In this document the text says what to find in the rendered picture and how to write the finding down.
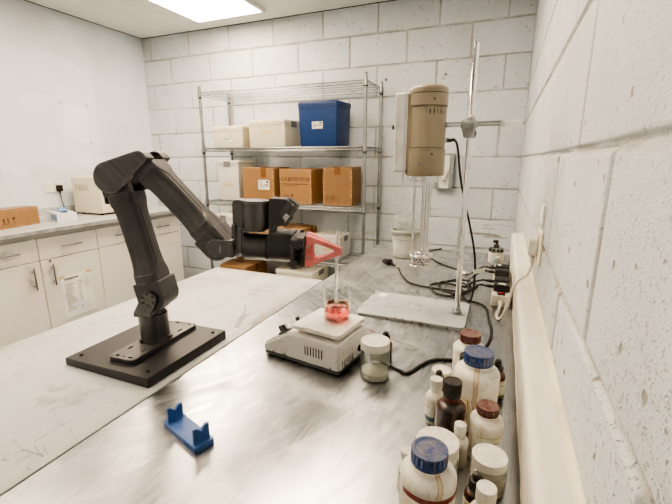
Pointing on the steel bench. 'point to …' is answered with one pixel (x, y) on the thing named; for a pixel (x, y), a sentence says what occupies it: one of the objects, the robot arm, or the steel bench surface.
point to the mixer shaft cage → (421, 230)
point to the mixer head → (421, 132)
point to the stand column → (466, 181)
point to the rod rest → (199, 436)
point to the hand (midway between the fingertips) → (337, 250)
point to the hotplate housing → (318, 349)
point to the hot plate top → (313, 323)
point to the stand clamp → (480, 125)
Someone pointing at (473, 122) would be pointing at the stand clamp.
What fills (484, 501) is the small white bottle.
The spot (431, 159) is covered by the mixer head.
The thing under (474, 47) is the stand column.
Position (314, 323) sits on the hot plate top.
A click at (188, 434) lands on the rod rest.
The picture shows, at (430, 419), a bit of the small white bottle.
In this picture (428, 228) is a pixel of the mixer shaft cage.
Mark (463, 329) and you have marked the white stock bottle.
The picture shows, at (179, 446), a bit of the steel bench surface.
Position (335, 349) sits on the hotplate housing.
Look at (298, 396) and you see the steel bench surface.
